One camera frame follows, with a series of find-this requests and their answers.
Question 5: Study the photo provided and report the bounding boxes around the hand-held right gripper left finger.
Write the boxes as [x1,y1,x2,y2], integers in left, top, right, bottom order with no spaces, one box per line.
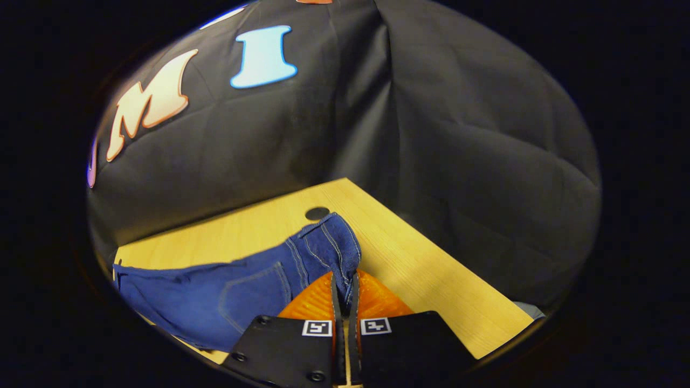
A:
[221,271,346,388]

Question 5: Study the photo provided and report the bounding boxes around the blue jeans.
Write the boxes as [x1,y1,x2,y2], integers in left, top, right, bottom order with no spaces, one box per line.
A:
[112,212,363,354]

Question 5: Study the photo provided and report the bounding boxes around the black backdrop cloth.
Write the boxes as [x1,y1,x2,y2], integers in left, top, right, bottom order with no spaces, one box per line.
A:
[86,0,603,313]

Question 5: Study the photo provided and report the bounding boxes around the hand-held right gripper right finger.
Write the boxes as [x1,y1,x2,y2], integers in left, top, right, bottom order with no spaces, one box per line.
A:
[345,271,478,386]

